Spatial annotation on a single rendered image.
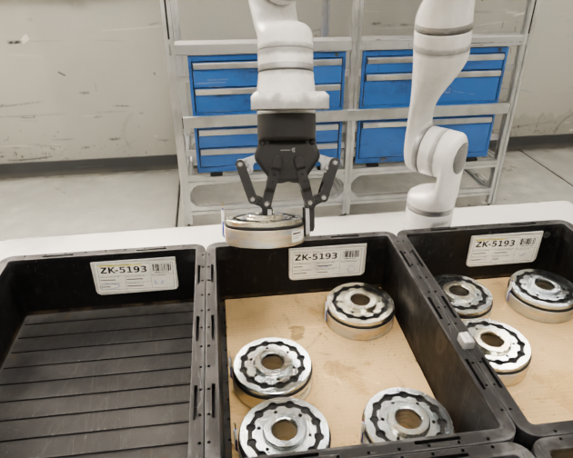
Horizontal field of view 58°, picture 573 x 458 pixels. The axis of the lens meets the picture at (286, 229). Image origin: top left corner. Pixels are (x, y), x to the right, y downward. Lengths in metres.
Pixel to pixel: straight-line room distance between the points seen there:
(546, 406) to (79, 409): 0.58
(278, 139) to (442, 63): 0.37
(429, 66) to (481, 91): 1.90
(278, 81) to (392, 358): 0.40
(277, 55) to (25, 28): 2.85
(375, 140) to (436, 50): 1.79
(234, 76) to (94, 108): 1.24
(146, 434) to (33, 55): 2.95
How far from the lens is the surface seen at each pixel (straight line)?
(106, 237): 1.33
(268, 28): 0.66
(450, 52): 0.91
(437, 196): 1.00
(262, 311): 0.82
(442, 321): 0.67
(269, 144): 0.66
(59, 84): 3.44
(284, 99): 0.60
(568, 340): 0.87
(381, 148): 2.70
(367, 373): 0.73
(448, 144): 0.97
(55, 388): 0.77
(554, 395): 0.77
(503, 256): 0.94
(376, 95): 2.60
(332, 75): 2.52
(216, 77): 2.45
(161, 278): 0.82
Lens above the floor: 1.34
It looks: 30 degrees down
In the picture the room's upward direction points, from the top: straight up
